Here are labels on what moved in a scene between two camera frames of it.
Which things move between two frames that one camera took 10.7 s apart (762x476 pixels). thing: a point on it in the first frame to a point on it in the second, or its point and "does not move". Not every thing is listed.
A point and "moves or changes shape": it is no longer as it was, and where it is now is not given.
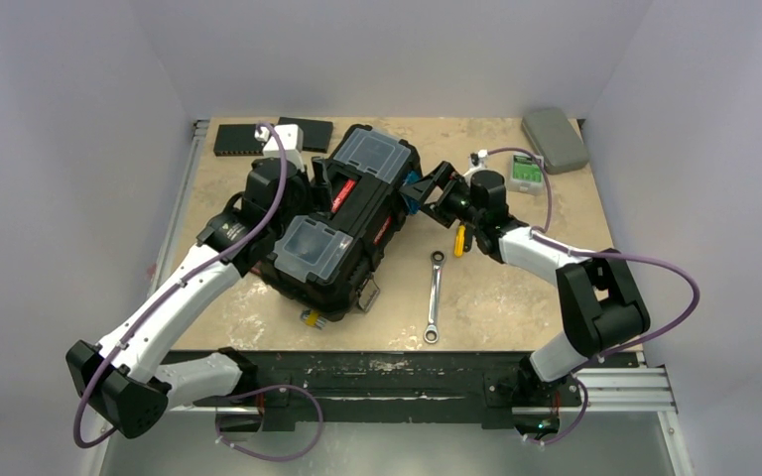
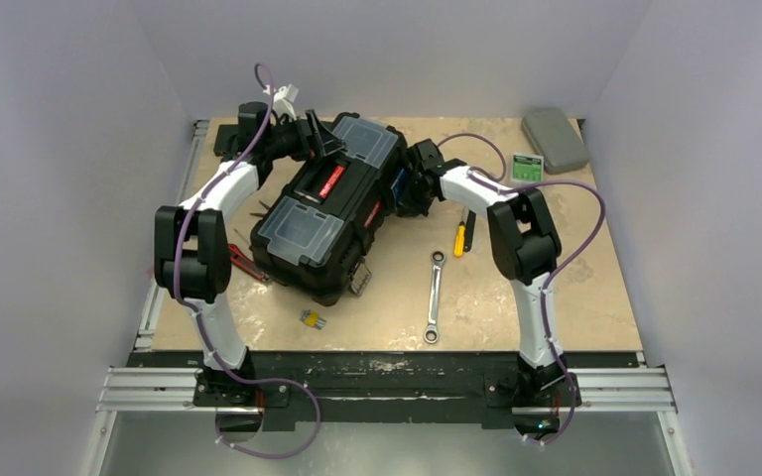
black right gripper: x=444 y=199 to x=411 y=178
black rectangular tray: x=238 y=140 does not move
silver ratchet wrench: x=432 y=334 does not move
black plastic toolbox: x=324 y=260 moves or changes shape
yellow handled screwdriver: x=459 y=241 does not move
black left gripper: x=315 y=196 to x=326 y=145
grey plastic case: x=556 y=139 does not move
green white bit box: x=526 y=175 does not move
